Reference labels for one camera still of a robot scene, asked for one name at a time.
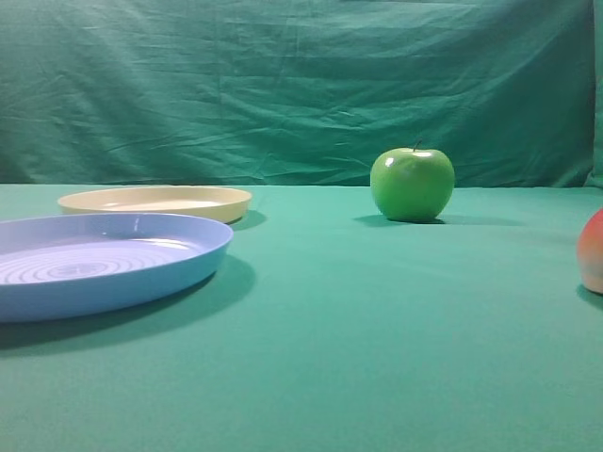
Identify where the red yellow bread bun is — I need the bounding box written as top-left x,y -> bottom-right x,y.
577,209 -> 603,294

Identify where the yellow plate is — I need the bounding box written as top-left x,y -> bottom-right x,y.
57,186 -> 253,223

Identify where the blue plate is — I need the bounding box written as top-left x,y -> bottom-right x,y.
1,213 -> 234,323

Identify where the green tablecloth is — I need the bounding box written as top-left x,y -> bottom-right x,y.
1,186 -> 602,451

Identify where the green apple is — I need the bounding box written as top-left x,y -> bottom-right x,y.
369,144 -> 455,223

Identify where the green backdrop cloth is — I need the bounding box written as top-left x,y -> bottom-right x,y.
1,1 -> 602,187

